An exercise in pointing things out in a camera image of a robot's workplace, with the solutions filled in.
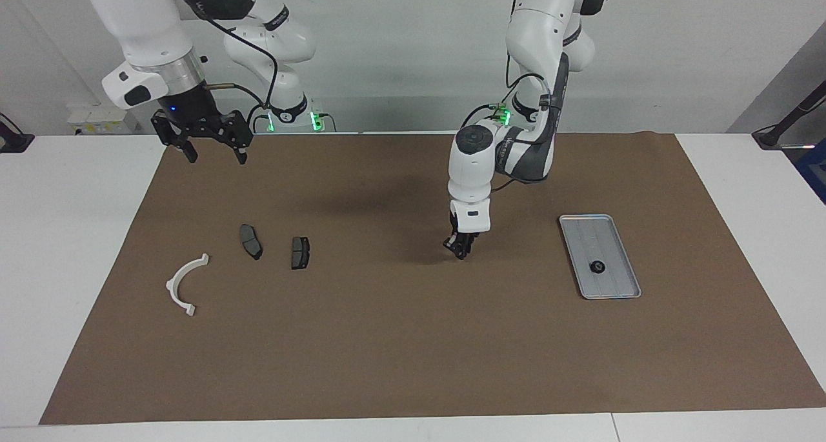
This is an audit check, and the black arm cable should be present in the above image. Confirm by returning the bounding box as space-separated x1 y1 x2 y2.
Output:
169 0 279 110
490 0 557 191

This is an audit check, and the silver metal tray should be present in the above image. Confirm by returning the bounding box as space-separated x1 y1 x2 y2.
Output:
558 214 642 300

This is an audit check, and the slanted dark grey brake pad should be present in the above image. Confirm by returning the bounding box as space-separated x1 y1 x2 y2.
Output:
239 224 263 261

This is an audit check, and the black base cable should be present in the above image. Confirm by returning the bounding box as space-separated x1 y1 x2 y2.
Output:
460 102 505 131
245 102 272 134

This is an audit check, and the brown table mat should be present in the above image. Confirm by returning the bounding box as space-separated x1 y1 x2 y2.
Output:
39 132 826 425

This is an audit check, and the rectangular dark grey brake pad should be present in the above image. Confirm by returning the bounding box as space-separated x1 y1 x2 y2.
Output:
290 236 312 270

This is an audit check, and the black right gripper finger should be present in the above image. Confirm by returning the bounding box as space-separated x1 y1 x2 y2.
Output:
152 112 198 164
218 110 254 165

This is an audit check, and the white power strip box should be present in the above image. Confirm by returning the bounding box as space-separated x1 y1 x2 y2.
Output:
66 103 139 135

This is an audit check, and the black clamp stand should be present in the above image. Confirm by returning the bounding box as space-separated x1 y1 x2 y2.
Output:
0 113 34 154

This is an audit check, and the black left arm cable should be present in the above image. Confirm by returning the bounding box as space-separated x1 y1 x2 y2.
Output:
490 0 557 191

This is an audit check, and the blue object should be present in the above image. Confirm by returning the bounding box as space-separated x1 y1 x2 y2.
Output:
794 139 826 204

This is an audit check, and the white curved plastic bracket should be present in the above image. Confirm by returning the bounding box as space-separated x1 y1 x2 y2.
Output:
165 253 210 317

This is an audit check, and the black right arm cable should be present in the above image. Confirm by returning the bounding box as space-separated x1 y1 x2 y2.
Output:
169 0 279 110

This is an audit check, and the black angled stand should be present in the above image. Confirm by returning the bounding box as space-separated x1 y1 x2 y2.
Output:
752 81 826 150

